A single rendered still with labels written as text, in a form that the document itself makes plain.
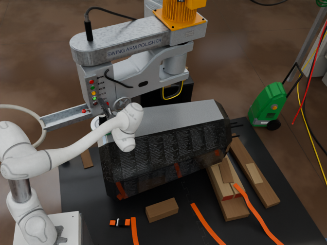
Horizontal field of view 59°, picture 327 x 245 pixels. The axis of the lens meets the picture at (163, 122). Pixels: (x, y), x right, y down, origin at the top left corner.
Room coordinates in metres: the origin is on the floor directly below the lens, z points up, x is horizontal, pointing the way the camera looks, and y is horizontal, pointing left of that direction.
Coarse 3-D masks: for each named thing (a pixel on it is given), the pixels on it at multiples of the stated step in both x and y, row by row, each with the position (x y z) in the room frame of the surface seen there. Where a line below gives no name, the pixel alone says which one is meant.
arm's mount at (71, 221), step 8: (48, 216) 0.73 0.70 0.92; (56, 216) 0.74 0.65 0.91; (64, 216) 0.75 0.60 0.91; (72, 216) 0.75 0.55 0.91; (80, 216) 0.79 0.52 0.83; (16, 224) 0.67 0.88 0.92; (56, 224) 0.69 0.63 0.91; (64, 224) 0.70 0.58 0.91; (72, 224) 0.70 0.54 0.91; (80, 224) 0.74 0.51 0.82; (16, 232) 0.62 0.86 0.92; (64, 232) 0.64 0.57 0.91; (72, 232) 0.65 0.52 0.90; (80, 232) 0.68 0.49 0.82; (16, 240) 0.57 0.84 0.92; (24, 240) 0.58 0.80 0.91; (72, 240) 0.60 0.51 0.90; (80, 240) 0.63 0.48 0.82
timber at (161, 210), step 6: (174, 198) 1.33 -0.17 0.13; (156, 204) 1.25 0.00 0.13; (162, 204) 1.25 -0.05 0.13; (168, 204) 1.26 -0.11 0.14; (174, 204) 1.26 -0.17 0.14; (150, 210) 1.18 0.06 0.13; (156, 210) 1.18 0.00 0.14; (162, 210) 1.19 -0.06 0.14; (168, 210) 1.19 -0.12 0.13; (174, 210) 1.21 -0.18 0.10; (150, 216) 1.12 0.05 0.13; (156, 216) 1.13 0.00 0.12; (162, 216) 1.16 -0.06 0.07; (150, 222) 1.11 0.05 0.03
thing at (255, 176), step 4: (248, 164) 1.83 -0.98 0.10; (252, 164) 1.83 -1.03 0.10; (248, 168) 1.78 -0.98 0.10; (252, 168) 1.78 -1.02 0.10; (252, 172) 1.73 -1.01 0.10; (256, 172) 1.73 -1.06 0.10; (252, 176) 1.67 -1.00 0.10; (256, 176) 1.68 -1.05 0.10; (260, 176) 1.68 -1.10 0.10; (256, 180) 1.63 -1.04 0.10; (260, 180) 1.63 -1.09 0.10
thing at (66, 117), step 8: (56, 112) 1.44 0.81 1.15; (64, 112) 1.46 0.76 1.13; (72, 112) 1.49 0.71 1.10; (80, 112) 1.50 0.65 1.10; (88, 112) 1.51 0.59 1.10; (48, 120) 1.39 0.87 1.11; (56, 120) 1.40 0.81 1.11; (64, 120) 1.41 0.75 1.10; (72, 120) 1.39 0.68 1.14; (80, 120) 1.42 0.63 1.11; (48, 128) 1.29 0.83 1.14; (56, 128) 1.32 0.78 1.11
